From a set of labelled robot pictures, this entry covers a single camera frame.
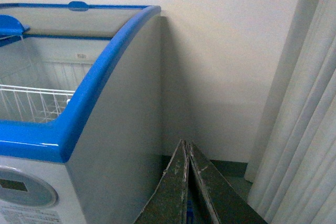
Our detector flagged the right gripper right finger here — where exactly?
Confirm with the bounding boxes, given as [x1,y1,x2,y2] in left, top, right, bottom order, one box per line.
[188,142,266,223]

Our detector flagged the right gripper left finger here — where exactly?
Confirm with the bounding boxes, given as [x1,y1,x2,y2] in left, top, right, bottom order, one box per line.
[135,140,190,223]

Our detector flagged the white vertical blinds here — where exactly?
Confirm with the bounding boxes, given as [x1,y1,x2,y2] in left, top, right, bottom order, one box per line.
[248,0,335,223]

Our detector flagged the white blue chest freezer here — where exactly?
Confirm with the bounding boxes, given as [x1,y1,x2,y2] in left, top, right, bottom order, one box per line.
[1,1,162,223]

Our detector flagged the oval temperature control panel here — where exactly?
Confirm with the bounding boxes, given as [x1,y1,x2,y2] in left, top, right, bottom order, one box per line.
[1,166,58,207]

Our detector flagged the grey instruction sticker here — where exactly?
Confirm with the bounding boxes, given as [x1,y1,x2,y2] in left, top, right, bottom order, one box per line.
[1,204,62,223]

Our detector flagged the white wire freezer basket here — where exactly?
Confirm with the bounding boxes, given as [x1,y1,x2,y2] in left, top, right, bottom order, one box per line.
[1,60,93,123]

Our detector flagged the blue sliding lid handle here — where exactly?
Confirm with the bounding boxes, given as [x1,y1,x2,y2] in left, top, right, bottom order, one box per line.
[0,15,30,36]

